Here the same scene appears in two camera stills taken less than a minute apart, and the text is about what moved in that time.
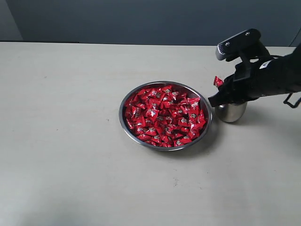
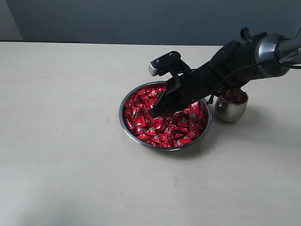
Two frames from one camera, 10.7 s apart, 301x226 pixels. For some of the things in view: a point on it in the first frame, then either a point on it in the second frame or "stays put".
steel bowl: [165, 116] stays put
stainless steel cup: [231, 112] stays put
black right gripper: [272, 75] → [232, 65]
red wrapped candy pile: [164, 117] stays put
